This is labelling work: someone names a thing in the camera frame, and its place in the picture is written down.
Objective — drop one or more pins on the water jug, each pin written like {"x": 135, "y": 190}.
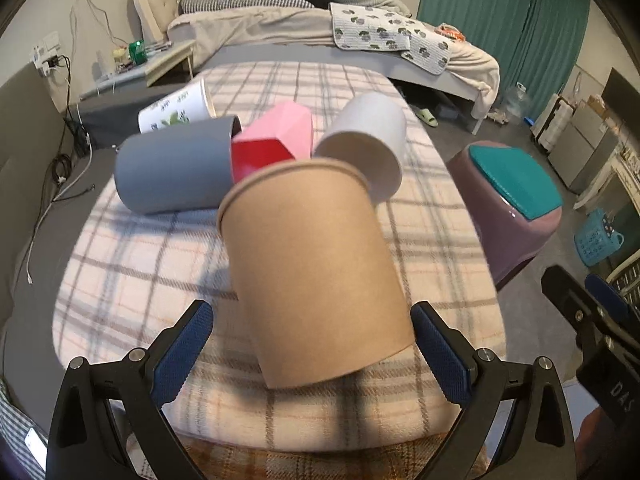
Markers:
{"x": 515, "y": 102}

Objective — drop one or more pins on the white floral paper cup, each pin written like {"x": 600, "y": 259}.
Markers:
{"x": 192, "y": 103}

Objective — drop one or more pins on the pink faceted cup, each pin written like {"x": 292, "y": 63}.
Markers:
{"x": 283, "y": 133}

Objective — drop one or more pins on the white cylindrical cup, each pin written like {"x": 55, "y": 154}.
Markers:
{"x": 369, "y": 133}

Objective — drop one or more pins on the floral patterned mat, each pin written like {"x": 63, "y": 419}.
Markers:
{"x": 362, "y": 28}

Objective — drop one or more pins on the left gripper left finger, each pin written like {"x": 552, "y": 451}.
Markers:
{"x": 84, "y": 442}

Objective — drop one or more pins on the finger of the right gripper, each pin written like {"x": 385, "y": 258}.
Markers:
{"x": 574, "y": 302}
{"x": 616, "y": 306}

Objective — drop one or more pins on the white nightstand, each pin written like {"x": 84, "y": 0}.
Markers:
{"x": 148, "y": 73}

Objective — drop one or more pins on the brown paper cup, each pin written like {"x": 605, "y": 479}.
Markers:
{"x": 312, "y": 272}

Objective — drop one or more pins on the grey mini fridge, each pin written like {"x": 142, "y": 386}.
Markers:
{"x": 582, "y": 149}

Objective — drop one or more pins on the wall power outlet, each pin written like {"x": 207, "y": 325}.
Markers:
{"x": 45, "y": 54}

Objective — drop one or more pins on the orange plaid cloth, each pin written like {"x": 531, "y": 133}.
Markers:
{"x": 399, "y": 461}

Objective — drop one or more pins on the grey cylindrical cup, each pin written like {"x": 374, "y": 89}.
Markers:
{"x": 177, "y": 168}

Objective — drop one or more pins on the black television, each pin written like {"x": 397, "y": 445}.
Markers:
{"x": 623, "y": 100}

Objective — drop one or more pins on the teal curtain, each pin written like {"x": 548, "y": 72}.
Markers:
{"x": 535, "y": 42}

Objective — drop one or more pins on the plaid blanket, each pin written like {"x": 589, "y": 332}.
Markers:
{"x": 438, "y": 258}

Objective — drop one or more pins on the bed with beige sheets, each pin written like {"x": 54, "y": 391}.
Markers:
{"x": 472, "y": 73}

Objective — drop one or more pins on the blue laundry basket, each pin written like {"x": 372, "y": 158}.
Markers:
{"x": 596, "y": 239}

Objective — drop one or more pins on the grey sofa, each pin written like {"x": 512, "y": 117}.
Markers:
{"x": 30, "y": 159}

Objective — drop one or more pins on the green can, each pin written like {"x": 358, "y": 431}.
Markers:
{"x": 137, "y": 53}

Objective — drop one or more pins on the teal stool cushion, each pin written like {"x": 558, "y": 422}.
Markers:
{"x": 518, "y": 178}

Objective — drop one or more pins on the person's hand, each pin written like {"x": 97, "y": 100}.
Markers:
{"x": 605, "y": 450}

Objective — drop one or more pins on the purple plastic stool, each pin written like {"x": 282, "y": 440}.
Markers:
{"x": 510, "y": 241}

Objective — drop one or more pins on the green slipper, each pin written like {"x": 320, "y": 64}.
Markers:
{"x": 426, "y": 116}

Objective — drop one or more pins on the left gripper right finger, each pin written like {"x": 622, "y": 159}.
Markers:
{"x": 537, "y": 441}

